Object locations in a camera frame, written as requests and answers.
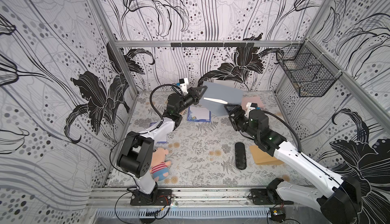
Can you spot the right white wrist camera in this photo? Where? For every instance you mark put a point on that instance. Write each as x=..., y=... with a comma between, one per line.
x=249, y=107

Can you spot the dark grey envelope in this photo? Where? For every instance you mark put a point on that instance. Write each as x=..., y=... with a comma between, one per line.
x=220, y=92

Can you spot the black wall bar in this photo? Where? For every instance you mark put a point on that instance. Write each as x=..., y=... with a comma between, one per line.
x=210, y=44

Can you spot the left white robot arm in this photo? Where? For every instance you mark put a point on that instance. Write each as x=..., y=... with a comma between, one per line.
x=135, y=155

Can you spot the small green circuit board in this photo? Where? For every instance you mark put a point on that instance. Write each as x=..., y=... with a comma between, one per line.
x=277, y=215

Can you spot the pig plush toy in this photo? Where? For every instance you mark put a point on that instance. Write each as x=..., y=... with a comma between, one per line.
x=159, y=166

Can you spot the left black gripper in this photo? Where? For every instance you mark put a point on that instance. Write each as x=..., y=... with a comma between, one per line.
x=193, y=95

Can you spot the white slotted cable duct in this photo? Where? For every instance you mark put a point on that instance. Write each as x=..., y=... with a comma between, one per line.
x=185, y=213

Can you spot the white mini drawer box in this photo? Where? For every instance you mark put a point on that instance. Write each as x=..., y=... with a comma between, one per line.
x=230, y=84

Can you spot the black wire basket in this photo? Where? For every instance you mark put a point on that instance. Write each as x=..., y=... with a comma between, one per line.
x=307, y=69

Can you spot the pink envelope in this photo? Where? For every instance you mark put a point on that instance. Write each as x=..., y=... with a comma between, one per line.
x=254, y=99

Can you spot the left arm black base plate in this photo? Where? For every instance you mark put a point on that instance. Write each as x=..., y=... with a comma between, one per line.
x=158, y=197

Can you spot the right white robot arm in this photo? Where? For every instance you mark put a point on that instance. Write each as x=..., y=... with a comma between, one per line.
x=338, y=198

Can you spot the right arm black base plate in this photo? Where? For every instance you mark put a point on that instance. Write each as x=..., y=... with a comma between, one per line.
x=265, y=197

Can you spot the tan kraft envelope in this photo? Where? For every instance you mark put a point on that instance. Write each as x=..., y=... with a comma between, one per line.
x=262, y=158

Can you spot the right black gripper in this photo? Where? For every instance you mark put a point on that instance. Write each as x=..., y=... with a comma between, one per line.
x=233, y=112

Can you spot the black remote control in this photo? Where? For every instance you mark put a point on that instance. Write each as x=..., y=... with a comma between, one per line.
x=240, y=156

